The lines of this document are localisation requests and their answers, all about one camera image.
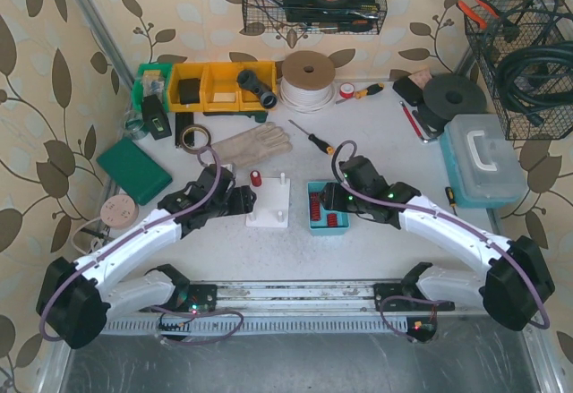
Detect beige work glove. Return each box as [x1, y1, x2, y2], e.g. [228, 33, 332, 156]
[212, 122, 293, 168]

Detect black coiled hose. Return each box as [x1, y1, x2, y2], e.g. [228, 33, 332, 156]
[496, 0, 573, 125]

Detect white cable spool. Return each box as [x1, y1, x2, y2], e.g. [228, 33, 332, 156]
[279, 50, 337, 114]

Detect white coiled cord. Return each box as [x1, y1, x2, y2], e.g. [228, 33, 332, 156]
[71, 218, 108, 255]

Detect green notebook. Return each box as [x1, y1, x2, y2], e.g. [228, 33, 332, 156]
[97, 138, 173, 205]

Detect yellow bin middle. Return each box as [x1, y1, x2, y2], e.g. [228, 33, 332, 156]
[201, 62, 241, 113]

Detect black box in bin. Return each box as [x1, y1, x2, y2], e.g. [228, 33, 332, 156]
[177, 78, 201, 105]

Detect red white tape roll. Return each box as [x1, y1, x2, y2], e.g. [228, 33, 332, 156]
[339, 82, 355, 98]

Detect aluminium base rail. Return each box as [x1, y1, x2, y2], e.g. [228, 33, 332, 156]
[56, 278, 543, 338]

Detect large red spring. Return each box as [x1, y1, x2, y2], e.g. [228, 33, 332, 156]
[250, 170, 262, 187]

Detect yellow bin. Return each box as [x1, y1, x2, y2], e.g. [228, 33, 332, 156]
[167, 63, 206, 113]
[201, 62, 241, 113]
[236, 62, 278, 111]

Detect brown packing tape roll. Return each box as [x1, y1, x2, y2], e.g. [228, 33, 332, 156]
[179, 124, 211, 154]

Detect grey pipe fitting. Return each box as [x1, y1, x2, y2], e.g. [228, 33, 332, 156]
[236, 69, 278, 109]

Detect right wire basket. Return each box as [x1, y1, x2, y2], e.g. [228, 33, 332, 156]
[464, 0, 572, 141]

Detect small yellow black screwdriver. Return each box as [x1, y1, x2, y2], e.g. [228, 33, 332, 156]
[444, 186, 457, 208]

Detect green storage bin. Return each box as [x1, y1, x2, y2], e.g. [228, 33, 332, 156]
[132, 63, 173, 111]

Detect teal clear toolbox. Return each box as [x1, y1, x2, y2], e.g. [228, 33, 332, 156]
[439, 114, 527, 209]

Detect black orange flathead screwdriver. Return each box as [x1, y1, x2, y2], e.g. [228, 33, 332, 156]
[288, 119, 335, 156]

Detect yellow bin right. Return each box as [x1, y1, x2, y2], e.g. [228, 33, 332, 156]
[236, 62, 278, 111]

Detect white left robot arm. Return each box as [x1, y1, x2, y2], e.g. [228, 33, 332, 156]
[36, 165, 257, 349]

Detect black meter device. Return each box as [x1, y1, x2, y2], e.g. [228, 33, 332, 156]
[141, 95, 172, 140]

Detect glass jar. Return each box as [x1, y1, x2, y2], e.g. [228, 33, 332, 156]
[124, 111, 149, 141]

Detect black block with sponge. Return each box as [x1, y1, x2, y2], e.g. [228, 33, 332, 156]
[392, 69, 432, 107]

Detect orange handled pliers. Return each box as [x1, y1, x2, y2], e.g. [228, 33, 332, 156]
[456, 0, 501, 30]

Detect yellow bin left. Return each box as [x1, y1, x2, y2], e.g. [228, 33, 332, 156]
[167, 63, 206, 113]

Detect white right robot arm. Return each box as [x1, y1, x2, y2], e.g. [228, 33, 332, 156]
[321, 156, 555, 331]

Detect white peg base plate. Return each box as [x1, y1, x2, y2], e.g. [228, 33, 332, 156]
[245, 173, 290, 228]

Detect red handled hex key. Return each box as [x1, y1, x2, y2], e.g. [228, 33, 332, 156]
[399, 101, 440, 144]

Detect teal spring tray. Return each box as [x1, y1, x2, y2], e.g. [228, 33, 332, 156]
[307, 181, 350, 236]

